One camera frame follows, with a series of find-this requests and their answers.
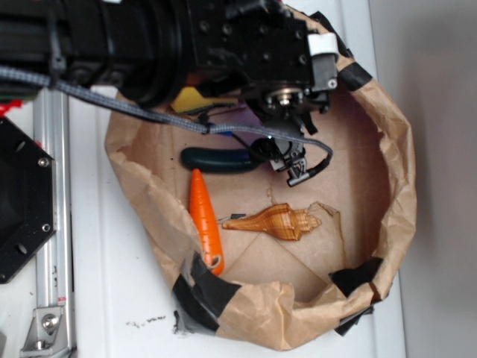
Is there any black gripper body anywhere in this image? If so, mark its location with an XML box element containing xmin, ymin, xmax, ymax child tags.
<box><xmin>186</xmin><ymin>1</ymin><xmax>338</xmax><ymax>134</ymax></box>

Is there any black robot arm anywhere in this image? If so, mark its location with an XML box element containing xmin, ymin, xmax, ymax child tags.
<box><xmin>1</xmin><ymin>1</ymin><xmax>338</xmax><ymax>120</ymax></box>

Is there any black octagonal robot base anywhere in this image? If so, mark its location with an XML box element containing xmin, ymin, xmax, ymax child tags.
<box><xmin>1</xmin><ymin>117</ymin><xmax>55</xmax><ymax>284</ymax></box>

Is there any yellow kitchen sponge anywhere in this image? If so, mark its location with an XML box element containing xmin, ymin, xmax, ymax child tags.
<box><xmin>170</xmin><ymin>87</ymin><xmax>239</xmax><ymax>114</ymax></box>

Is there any dark green toy cucumber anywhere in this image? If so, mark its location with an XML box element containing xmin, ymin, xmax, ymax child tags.
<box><xmin>180</xmin><ymin>147</ymin><xmax>261</xmax><ymax>174</ymax></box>

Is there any brown conch seashell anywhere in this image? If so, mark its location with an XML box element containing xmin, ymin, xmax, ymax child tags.
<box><xmin>222</xmin><ymin>204</ymin><xmax>322</xmax><ymax>241</ymax></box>

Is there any orange toy carrot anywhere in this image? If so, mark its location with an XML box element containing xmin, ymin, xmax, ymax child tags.
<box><xmin>189</xmin><ymin>169</ymin><xmax>225</xmax><ymax>275</ymax></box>

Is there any brown paper bag tray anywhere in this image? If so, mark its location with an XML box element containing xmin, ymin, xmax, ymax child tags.
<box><xmin>104</xmin><ymin>3</ymin><xmax>417</xmax><ymax>351</ymax></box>

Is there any grey braided cable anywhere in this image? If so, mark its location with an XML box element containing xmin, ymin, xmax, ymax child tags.
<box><xmin>0</xmin><ymin>65</ymin><xmax>333</xmax><ymax>176</ymax></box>

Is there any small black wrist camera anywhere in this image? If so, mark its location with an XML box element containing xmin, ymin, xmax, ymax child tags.
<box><xmin>251</xmin><ymin>137</ymin><xmax>312</xmax><ymax>187</ymax></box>

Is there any aluminium extrusion rail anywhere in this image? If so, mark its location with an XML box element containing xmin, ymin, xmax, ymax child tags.
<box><xmin>22</xmin><ymin>90</ymin><xmax>77</xmax><ymax>357</ymax></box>

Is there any metal corner bracket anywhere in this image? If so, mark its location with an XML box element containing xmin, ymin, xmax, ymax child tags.
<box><xmin>19</xmin><ymin>307</ymin><xmax>68</xmax><ymax>357</ymax></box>

